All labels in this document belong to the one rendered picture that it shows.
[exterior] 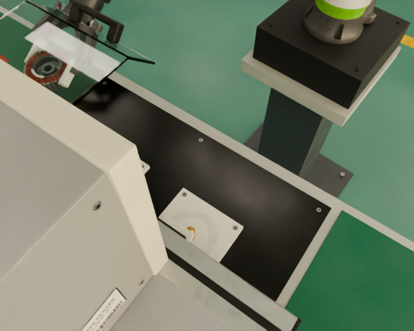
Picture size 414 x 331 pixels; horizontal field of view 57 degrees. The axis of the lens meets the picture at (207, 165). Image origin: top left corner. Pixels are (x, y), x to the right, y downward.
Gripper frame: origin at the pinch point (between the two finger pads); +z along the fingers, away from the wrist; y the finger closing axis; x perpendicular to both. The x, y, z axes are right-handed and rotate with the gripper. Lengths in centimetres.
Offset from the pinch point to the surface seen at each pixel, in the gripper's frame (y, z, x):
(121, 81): -10.6, -6.3, -12.3
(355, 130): -63, -44, -121
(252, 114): -18, -26, -110
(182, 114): -30.3, -6.8, -12.7
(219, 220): -55, 8, -1
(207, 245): -56, 13, 2
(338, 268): -78, 4, -7
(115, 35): -26.9, -12.1, 19.0
